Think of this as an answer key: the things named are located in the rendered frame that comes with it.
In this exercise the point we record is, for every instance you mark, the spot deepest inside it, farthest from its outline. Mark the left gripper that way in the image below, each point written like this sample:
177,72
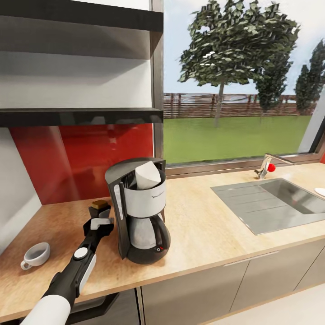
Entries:
102,231

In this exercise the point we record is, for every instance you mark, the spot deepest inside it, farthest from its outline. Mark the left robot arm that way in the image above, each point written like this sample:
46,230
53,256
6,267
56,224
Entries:
56,304

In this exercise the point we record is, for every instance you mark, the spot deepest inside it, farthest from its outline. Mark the countertop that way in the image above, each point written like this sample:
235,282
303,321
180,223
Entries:
204,232

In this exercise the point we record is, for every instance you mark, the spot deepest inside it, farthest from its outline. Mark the paper coffee filter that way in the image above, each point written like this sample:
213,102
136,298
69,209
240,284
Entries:
147,176

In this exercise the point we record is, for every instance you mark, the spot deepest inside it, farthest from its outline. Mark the bottle of coffee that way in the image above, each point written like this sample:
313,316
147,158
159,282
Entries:
100,209

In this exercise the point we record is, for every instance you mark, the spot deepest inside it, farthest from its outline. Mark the dishwasher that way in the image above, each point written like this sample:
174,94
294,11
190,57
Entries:
119,308

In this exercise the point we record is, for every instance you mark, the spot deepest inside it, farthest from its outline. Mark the coffee maker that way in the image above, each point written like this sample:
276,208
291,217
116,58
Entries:
142,234

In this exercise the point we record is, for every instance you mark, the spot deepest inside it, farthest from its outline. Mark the coffee cup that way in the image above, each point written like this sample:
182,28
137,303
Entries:
36,255

